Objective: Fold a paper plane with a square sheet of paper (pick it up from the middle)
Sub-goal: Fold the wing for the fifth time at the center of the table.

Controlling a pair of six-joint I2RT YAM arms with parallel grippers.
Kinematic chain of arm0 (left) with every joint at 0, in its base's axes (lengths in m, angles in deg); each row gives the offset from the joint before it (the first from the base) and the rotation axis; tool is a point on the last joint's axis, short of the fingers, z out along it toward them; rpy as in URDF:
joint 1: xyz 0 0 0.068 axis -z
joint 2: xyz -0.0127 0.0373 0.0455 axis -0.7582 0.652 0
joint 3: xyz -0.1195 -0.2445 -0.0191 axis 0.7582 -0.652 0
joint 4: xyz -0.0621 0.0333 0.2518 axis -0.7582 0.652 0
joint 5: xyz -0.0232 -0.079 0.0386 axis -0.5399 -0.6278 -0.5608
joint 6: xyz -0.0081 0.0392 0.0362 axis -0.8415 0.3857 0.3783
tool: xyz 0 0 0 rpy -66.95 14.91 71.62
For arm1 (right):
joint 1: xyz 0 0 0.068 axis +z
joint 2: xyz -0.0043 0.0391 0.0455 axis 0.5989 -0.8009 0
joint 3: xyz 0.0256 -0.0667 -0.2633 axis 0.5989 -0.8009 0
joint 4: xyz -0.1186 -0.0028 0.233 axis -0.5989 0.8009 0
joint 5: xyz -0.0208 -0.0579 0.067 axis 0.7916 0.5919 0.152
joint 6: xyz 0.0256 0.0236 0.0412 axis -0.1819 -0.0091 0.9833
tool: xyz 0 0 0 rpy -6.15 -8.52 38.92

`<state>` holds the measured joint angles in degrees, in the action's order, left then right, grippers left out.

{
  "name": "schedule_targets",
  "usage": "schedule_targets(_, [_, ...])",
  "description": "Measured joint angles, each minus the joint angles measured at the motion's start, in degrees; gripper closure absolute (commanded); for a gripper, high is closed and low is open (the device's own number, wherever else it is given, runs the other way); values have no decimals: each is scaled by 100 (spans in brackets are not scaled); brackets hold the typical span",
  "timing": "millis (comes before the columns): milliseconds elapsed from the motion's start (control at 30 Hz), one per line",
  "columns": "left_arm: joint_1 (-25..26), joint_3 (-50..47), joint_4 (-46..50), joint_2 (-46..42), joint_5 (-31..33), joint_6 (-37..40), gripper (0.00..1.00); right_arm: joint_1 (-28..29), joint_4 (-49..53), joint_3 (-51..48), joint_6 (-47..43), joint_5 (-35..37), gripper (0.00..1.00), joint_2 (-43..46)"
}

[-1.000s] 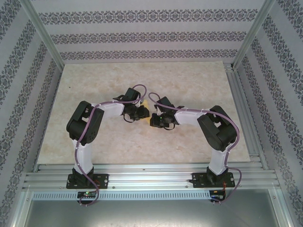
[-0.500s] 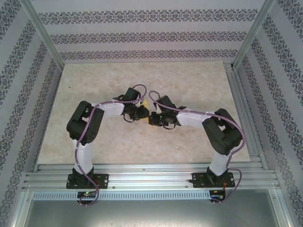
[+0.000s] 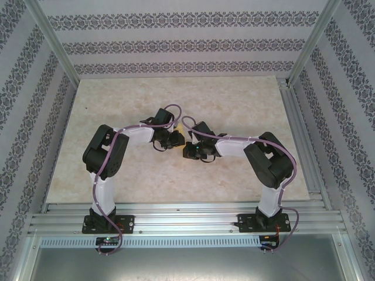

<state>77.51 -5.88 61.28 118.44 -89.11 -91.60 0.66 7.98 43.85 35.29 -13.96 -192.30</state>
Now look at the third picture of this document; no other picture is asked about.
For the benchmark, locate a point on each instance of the aluminium frame post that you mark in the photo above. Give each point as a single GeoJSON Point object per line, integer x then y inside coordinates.
{"type": "Point", "coordinates": [55, 41]}
{"type": "Point", "coordinates": [314, 41]}

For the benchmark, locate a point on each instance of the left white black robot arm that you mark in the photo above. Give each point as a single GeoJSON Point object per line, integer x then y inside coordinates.
{"type": "Point", "coordinates": [105, 155]}

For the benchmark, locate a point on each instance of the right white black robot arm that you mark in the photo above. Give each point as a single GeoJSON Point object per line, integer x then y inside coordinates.
{"type": "Point", "coordinates": [272, 164]}

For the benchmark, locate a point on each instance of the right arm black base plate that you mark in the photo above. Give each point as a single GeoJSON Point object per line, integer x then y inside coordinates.
{"type": "Point", "coordinates": [246, 222]}

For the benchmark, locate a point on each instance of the grey metal sheet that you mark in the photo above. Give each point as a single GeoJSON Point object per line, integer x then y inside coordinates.
{"type": "Point", "coordinates": [187, 266]}

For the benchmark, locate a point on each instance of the long aluminium mounting rail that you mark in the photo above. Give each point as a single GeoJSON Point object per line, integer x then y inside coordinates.
{"type": "Point", "coordinates": [187, 219]}

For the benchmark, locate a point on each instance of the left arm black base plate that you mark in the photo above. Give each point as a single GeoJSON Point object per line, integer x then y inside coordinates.
{"type": "Point", "coordinates": [127, 224]}

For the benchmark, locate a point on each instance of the aluminium side rail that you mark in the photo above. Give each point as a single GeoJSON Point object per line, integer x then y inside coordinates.
{"type": "Point", "coordinates": [290, 96]}

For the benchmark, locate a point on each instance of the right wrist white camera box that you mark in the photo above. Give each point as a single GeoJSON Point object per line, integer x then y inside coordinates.
{"type": "Point", "coordinates": [191, 137]}

